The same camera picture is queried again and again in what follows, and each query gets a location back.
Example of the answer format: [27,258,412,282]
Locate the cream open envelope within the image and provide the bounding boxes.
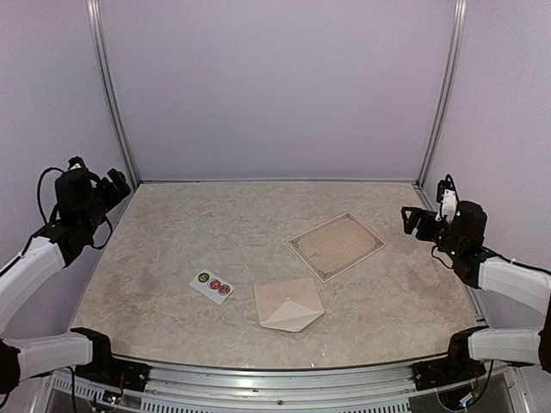
[253,278,325,333]

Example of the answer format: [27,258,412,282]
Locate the right aluminium frame post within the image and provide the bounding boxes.
[416,0,467,189]

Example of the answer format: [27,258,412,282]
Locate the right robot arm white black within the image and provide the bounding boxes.
[400,200,550,382]

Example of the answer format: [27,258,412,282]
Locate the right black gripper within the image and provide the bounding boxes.
[402,206,463,259]

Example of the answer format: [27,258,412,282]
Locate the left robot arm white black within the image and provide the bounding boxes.
[1,157,131,395]

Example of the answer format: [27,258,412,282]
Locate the white sticker sheet with seals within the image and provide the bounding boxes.
[189,269,235,305]

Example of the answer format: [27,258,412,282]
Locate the front aluminium rail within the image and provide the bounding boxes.
[35,355,530,412]

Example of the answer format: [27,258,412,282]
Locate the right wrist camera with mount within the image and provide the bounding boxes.
[436,174,458,224]

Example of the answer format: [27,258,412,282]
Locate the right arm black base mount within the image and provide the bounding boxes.
[412,343,486,391]

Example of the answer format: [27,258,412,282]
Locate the aluminium frame post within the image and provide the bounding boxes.
[85,0,141,189]
[416,0,467,189]

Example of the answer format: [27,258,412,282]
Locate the left aluminium frame post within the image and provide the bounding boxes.
[85,0,141,189]

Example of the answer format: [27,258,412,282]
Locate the beige ornate letter paper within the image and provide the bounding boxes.
[286,212,387,283]

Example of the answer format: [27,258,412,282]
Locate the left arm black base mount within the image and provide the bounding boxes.
[75,337,151,392]

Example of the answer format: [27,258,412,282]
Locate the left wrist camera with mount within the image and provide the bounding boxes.
[68,157,86,170]

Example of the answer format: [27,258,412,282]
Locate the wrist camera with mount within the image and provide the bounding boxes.
[68,157,86,170]
[436,174,458,224]

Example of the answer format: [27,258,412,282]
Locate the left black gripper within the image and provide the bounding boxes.
[80,168,130,235]

